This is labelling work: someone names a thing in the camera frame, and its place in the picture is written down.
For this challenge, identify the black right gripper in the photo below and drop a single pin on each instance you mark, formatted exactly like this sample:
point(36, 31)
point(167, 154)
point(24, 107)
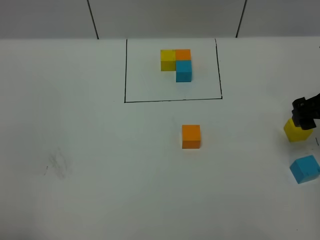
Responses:
point(305, 111)

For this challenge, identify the yellow template block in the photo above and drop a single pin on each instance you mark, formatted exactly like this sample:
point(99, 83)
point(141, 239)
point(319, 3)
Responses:
point(167, 60)

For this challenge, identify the orange template block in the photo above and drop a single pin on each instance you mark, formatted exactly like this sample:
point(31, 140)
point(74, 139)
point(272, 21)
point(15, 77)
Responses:
point(183, 55)

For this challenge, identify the blue template block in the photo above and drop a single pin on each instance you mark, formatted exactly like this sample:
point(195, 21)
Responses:
point(183, 71)

